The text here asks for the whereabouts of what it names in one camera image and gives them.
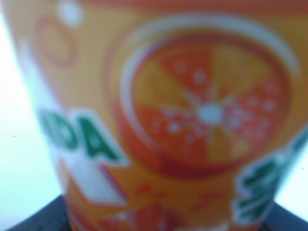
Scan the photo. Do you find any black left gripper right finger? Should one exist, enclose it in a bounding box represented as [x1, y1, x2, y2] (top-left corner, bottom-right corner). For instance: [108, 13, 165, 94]
[259, 203, 308, 231]

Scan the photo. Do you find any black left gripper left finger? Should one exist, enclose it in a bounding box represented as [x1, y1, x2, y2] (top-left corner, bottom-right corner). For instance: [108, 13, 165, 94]
[9, 196, 71, 231]

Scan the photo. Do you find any orange soda bottle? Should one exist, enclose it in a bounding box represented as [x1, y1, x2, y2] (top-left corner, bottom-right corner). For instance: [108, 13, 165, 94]
[1, 0, 308, 231]

